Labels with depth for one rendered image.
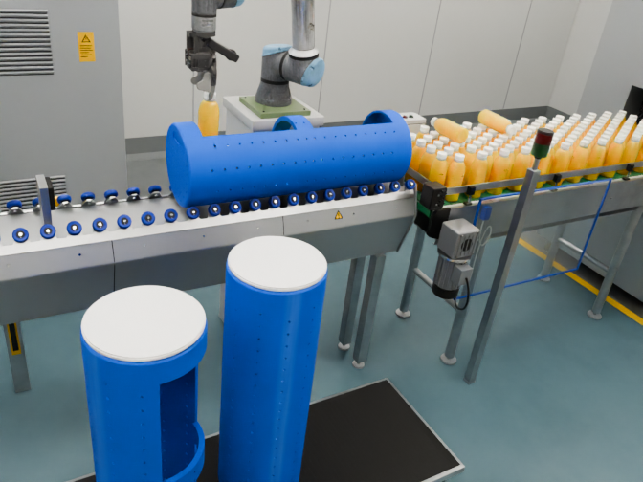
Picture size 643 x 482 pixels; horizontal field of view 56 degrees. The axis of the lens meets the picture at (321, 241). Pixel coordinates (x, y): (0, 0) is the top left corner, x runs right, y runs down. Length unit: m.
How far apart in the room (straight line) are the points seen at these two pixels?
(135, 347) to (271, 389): 0.54
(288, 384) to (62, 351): 1.49
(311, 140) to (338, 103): 3.46
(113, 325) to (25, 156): 2.15
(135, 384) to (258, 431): 0.61
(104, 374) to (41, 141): 2.21
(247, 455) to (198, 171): 0.91
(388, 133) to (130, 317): 1.24
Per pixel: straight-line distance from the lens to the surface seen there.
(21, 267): 2.03
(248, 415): 1.89
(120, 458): 1.61
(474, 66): 6.46
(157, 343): 1.41
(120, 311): 1.51
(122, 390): 1.44
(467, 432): 2.81
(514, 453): 2.81
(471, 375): 3.01
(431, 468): 2.42
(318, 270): 1.68
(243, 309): 1.66
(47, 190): 2.01
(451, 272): 2.51
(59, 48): 3.37
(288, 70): 2.44
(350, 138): 2.22
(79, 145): 3.53
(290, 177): 2.12
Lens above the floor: 1.93
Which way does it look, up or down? 30 degrees down
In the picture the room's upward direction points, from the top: 7 degrees clockwise
